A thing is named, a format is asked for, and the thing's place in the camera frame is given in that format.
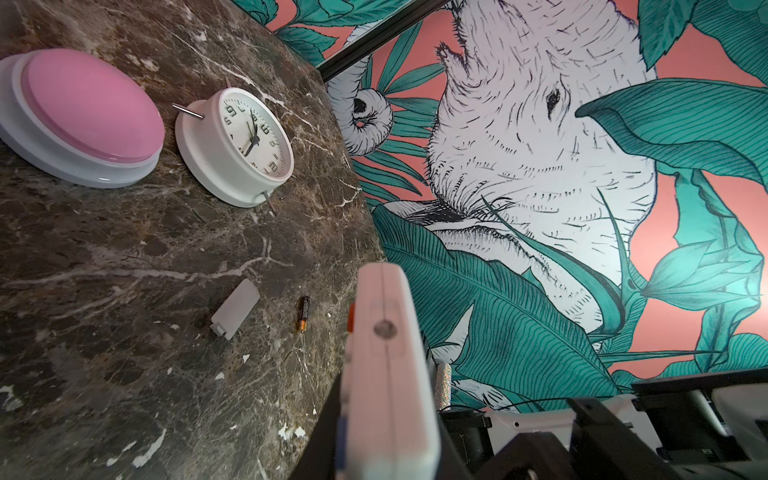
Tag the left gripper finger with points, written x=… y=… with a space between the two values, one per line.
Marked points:
x=317 y=462

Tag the white remote control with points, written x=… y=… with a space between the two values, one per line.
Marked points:
x=388 y=425

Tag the small black copper battery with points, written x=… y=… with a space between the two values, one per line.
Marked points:
x=304 y=306

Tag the grey remote battery cover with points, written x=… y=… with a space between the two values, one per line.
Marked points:
x=230 y=316

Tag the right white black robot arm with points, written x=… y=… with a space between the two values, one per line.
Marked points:
x=706 y=426

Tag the glittery silver microphone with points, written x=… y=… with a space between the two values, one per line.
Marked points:
x=442 y=386

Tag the white round alarm clock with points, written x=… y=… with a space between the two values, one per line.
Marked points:
x=235 y=147

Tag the pink push button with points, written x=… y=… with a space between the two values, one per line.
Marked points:
x=78 y=118

